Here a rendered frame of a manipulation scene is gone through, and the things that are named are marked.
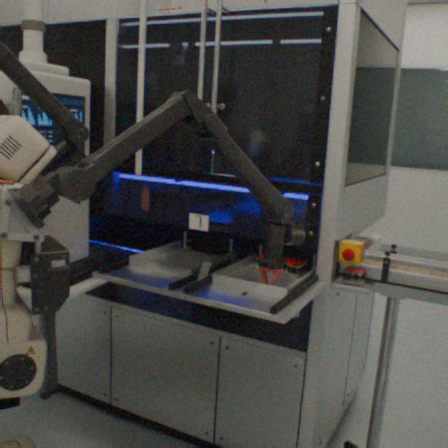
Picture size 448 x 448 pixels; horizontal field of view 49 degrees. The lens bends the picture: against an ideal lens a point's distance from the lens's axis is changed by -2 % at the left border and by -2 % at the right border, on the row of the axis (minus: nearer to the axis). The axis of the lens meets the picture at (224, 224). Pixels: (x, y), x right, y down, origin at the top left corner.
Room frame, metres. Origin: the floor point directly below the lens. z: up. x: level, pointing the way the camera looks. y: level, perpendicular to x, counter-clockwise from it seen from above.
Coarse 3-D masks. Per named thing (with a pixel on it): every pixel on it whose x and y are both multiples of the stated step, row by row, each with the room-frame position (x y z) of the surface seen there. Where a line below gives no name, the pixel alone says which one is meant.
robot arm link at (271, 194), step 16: (208, 128) 1.31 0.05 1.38; (224, 128) 1.34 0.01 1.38; (208, 144) 1.38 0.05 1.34; (224, 144) 1.37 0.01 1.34; (224, 160) 1.40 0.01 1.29; (240, 160) 1.40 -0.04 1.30; (240, 176) 1.42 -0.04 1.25; (256, 176) 1.43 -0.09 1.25; (256, 192) 1.44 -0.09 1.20; (272, 192) 1.46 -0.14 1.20; (272, 208) 1.46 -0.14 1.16
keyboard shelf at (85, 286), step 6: (84, 282) 1.72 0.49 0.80; (90, 282) 1.72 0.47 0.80; (96, 282) 1.74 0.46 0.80; (102, 282) 1.77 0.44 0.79; (18, 288) 1.61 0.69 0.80; (24, 288) 1.61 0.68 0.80; (72, 288) 1.64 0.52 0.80; (78, 288) 1.65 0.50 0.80; (84, 288) 1.67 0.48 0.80; (90, 288) 1.70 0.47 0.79; (24, 294) 1.59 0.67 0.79; (30, 294) 1.58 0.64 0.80; (72, 294) 1.60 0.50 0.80; (78, 294) 1.63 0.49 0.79
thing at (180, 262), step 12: (180, 240) 2.01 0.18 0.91; (144, 252) 1.79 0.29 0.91; (156, 252) 1.86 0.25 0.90; (168, 252) 1.93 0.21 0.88; (180, 252) 1.94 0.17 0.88; (192, 252) 1.95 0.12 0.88; (132, 264) 1.71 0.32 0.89; (144, 264) 1.68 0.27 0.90; (156, 264) 1.66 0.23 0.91; (168, 264) 1.64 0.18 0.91; (180, 264) 1.76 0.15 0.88; (192, 264) 1.77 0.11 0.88; (180, 276) 1.62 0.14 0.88
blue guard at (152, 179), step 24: (96, 192) 2.12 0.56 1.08; (120, 192) 2.06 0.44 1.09; (144, 192) 2.01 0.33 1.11; (168, 192) 1.95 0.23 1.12; (192, 192) 1.90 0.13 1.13; (216, 192) 1.86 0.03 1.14; (240, 192) 1.81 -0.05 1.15; (288, 192) 1.73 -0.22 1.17; (144, 216) 2.01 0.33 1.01; (168, 216) 1.95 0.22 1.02; (216, 216) 1.85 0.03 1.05; (240, 216) 1.81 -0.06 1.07; (264, 216) 1.77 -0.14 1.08; (312, 216) 1.68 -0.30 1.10; (312, 240) 1.68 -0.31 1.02
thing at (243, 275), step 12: (240, 264) 1.74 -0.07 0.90; (252, 264) 1.82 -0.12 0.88; (216, 276) 1.55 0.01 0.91; (228, 276) 1.54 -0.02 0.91; (240, 276) 1.65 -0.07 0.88; (252, 276) 1.66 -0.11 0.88; (240, 288) 1.51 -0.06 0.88; (252, 288) 1.49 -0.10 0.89; (264, 288) 1.48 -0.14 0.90; (276, 288) 1.46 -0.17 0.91; (288, 288) 1.45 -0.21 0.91
